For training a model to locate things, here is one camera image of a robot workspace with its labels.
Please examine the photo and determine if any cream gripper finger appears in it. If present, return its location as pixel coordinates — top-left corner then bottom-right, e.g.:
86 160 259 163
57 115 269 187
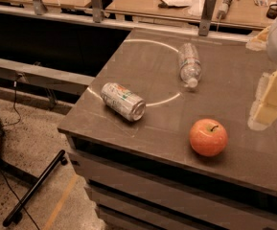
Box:
252 71 277 126

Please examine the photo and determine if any silver 7up soda can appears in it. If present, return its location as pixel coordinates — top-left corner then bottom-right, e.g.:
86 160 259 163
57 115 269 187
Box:
101 82 146 122

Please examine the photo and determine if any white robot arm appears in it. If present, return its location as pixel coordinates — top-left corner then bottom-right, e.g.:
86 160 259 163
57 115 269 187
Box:
248 17 277 130

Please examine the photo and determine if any red apple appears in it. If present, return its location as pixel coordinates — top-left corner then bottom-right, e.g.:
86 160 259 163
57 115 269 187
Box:
189 119 228 157

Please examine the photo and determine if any black round container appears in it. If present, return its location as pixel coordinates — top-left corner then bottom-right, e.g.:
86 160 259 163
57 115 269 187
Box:
266 4 277 19

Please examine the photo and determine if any clear plastic water bottle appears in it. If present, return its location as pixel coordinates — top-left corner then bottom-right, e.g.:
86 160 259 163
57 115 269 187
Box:
178 43 202 89

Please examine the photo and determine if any white tube tool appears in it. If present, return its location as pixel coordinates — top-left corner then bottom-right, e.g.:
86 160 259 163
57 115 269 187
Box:
217 0 232 19

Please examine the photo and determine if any grey drawer cabinet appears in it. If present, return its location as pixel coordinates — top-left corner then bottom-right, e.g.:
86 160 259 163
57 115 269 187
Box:
58 29 277 230

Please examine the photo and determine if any black metal stand leg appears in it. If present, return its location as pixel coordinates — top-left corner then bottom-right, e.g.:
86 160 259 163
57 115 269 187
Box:
3 149 67 227

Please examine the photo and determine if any grey metal bracket right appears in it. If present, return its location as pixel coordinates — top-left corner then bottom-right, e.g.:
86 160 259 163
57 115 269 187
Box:
198 0 217 36

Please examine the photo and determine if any grey metal bracket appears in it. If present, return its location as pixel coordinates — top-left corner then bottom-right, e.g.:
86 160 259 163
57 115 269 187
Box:
91 0 104 23
33 0 47 15
198 0 217 36

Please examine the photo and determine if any grey metal rail beam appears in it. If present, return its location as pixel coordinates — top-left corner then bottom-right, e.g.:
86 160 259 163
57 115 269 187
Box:
0 58 94 96

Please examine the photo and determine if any grey metal bracket middle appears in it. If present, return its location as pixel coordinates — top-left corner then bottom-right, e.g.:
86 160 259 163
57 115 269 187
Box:
91 0 104 23

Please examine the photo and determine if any grey metal bracket left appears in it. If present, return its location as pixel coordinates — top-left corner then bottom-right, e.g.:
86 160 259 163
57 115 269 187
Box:
33 0 47 15

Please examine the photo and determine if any black floor cable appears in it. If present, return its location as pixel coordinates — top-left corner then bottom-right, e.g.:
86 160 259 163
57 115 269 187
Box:
0 77 41 230

